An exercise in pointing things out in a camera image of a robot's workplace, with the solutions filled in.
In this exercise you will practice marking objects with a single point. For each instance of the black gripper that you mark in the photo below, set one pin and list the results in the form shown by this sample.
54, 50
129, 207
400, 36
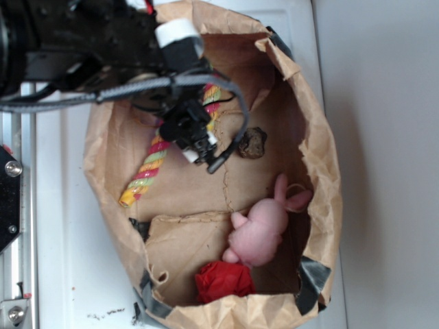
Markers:
186, 126

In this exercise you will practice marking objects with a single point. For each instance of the multicolored twisted rope toy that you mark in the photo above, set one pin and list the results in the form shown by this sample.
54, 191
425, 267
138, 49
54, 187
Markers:
144, 178

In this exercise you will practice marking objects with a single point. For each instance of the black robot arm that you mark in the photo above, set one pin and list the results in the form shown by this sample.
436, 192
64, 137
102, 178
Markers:
104, 51

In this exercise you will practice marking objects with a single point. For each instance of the brown lumpy rock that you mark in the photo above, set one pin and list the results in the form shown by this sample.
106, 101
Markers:
252, 145

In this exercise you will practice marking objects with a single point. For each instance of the pink plush bunny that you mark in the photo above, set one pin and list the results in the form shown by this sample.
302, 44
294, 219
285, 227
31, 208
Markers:
257, 235

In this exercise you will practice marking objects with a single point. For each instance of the brown paper bag bin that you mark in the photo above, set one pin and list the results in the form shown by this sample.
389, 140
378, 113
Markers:
183, 221

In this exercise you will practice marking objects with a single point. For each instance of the red crumpled cloth ball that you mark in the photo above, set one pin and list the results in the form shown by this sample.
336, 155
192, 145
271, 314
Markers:
219, 279

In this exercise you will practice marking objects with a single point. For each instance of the aluminium frame rail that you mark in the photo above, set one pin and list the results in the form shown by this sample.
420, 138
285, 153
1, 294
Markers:
19, 269

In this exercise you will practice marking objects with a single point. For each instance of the black mounting bracket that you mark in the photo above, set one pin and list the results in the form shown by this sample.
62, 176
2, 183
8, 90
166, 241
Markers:
10, 198

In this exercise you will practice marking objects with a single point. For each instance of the silver corner bracket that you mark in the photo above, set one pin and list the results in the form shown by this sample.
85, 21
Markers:
15, 314

